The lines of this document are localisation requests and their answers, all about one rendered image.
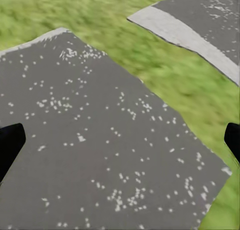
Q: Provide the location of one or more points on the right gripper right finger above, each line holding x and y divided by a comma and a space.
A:
232, 139

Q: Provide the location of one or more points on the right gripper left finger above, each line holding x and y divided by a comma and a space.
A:
12, 139

